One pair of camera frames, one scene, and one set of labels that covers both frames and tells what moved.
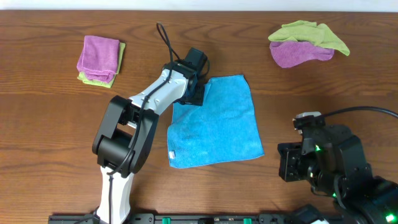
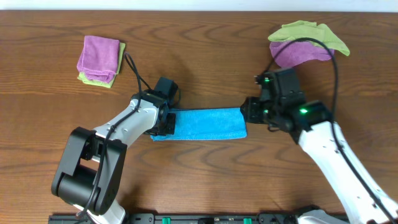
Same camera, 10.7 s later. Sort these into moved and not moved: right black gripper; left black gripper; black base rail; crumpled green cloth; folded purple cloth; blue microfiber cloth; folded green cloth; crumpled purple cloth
Moved: left black gripper; blue microfiber cloth; right black gripper
Not moved: folded green cloth; black base rail; crumpled green cloth; crumpled purple cloth; folded purple cloth
